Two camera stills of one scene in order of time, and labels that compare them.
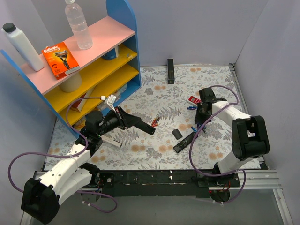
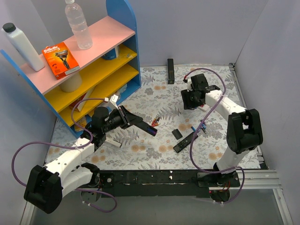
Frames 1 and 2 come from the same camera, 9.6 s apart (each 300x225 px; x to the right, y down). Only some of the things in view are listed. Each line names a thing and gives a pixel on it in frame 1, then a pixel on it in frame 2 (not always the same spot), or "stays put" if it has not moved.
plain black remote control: [145, 127] stays put
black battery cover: [176, 133] stays put
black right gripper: [201, 115] to [190, 101]
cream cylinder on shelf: [71, 85] stays put
